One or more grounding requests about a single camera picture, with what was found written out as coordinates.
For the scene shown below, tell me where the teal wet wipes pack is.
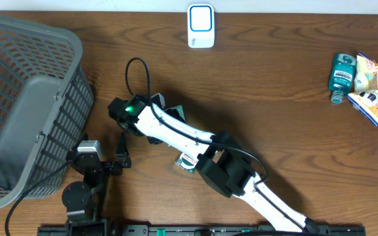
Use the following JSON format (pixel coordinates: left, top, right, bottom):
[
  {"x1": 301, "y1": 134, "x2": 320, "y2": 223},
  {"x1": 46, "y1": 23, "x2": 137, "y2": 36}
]
[{"x1": 173, "y1": 105, "x2": 186, "y2": 123}]

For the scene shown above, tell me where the green round-label box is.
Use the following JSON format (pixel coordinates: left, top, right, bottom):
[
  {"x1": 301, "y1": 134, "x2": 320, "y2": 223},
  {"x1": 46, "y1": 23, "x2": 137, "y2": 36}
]
[{"x1": 175, "y1": 153, "x2": 198, "y2": 174}]

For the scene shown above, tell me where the blue mouthwash bottle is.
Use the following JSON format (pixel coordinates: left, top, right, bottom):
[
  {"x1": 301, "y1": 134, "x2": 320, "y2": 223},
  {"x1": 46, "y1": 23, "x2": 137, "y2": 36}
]
[{"x1": 328, "y1": 53, "x2": 357, "y2": 105}]

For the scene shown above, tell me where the yellow snack bag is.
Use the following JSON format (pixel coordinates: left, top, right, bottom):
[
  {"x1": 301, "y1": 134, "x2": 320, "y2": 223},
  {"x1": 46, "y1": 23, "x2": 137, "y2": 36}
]
[{"x1": 346, "y1": 52, "x2": 378, "y2": 127}]

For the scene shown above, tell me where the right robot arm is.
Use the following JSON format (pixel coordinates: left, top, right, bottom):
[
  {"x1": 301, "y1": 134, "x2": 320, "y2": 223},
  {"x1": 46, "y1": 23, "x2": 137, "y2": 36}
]
[{"x1": 108, "y1": 94, "x2": 319, "y2": 233}]

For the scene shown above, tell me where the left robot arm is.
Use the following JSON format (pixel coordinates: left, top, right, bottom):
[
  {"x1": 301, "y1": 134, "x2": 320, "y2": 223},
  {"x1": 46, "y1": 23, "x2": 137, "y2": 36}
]
[{"x1": 62, "y1": 134, "x2": 131, "y2": 236}]

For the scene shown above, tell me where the white barcode scanner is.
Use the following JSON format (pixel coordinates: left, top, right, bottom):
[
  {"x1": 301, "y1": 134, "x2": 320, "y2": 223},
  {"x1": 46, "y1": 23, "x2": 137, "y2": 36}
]
[{"x1": 187, "y1": 3, "x2": 215, "y2": 49}]

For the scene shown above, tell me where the grey plastic shopping basket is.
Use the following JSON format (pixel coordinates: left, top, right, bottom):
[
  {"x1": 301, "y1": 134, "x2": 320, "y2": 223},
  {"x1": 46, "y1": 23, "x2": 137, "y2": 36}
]
[{"x1": 0, "y1": 15, "x2": 94, "y2": 208}]

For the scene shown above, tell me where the black mounting rail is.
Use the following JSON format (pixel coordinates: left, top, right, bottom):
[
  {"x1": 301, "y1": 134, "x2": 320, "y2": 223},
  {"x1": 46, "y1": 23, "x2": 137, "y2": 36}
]
[{"x1": 37, "y1": 224, "x2": 367, "y2": 236}]

